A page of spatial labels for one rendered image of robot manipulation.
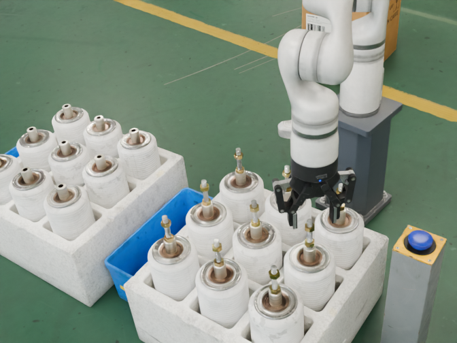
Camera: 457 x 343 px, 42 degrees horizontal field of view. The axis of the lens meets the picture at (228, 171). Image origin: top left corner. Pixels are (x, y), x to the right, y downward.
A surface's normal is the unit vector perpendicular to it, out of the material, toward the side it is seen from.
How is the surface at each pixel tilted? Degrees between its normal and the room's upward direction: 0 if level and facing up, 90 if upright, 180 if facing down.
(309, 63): 74
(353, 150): 90
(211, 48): 0
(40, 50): 0
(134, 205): 90
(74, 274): 90
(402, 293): 90
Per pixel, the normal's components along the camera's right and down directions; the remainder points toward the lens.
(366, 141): 0.02, 0.62
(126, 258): 0.81, 0.28
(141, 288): -0.08, -0.78
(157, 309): -0.58, 0.54
